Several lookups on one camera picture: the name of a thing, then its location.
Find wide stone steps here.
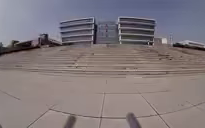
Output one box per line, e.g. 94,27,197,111
0,44,205,78

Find grey slab pavement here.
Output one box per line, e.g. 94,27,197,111
0,68,205,128

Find building with pale horizontal bands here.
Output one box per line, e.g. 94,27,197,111
59,15,157,47

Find small white building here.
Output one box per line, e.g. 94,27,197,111
154,36,169,46

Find robot's own part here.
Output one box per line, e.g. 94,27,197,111
125,112,143,128
62,115,78,128

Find low brown building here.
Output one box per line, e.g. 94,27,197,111
9,32,63,49

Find low white building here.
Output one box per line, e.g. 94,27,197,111
177,39,205,49

